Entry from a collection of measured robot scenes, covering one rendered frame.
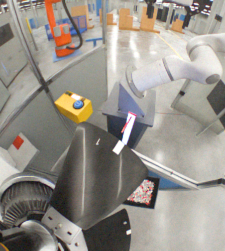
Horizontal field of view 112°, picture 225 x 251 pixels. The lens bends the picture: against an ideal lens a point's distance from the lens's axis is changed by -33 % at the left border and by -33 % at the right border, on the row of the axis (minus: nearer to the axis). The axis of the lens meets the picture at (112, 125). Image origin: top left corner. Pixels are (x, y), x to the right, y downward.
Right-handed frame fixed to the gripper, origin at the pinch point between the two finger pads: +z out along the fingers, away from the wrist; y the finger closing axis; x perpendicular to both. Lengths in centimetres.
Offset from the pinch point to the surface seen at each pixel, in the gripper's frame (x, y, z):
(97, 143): 28.6, 3.1, 23.0
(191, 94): -129, -54, 96
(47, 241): 49, -2, 15
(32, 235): 49, 0, 13
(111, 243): 54, -16, 40
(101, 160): 31.3, 0.2, 23.8
